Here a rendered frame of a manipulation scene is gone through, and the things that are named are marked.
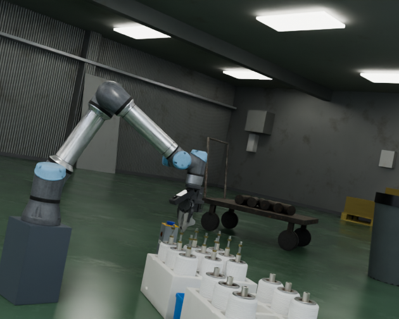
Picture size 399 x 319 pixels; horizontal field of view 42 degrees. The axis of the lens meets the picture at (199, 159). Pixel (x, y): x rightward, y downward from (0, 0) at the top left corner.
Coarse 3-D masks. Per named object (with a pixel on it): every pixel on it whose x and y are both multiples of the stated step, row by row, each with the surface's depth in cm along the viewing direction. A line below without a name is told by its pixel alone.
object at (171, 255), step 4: (168, 248) 228; (168, 252) 225; (172, 252) 224; (176, 252) 224; (180, 252) 224; (184, 252) 225; (168, 256) 225; (172, 256) 224; (168, 260) 225; (172, 260) 224; (168, 264) 224; (172, 264) 224
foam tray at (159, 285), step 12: (156, 264) 228; (144, 276) 241; (156, 276) 225; (168, 276) 211; (180, 276) 209; (192, 276) 213; (144, 288) 238; (156, 288) 222; (168, 288) 209; (180, 288) 209; (252, 288) 220; (156, 300) 220; (168, 300) 207; (168, 312) 207
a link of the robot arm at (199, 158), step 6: (192, 150) 228; (192, 156) 226; (198, 156) 225; (204, 156) 226; (192, 162) 225; (198, 162) 225; (204, 162) 227; (192, 168) 226; (198, 168) 226; (204, 168) 228; (192, 174) 226; (198, 174) 226
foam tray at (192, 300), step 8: (192, 288) 193; (184, 296) 193; (192, 296) 186; (200, 296) 183; (184, 304) 191; (192, 304) 185; (200, 304) 178; (208, 304) 175; (264, 304) 189; (184, 312) 190; (192, 312) 184; (200, 312) 177; (208, 312) 171; (216, 312) 167; (224, 312) 170; (256, 312) 188; (264, 312) 185; (272, 312) 181
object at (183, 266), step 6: (180, 258) 213; (186, 258) 213; (192, 258) 214; (174, 264) 217; (180, 264) 213; (186, 264) 212; (192, 264) 213; (174, 270) 215; (180, 270) 213; (186, 270) 212; (192, 270) 213
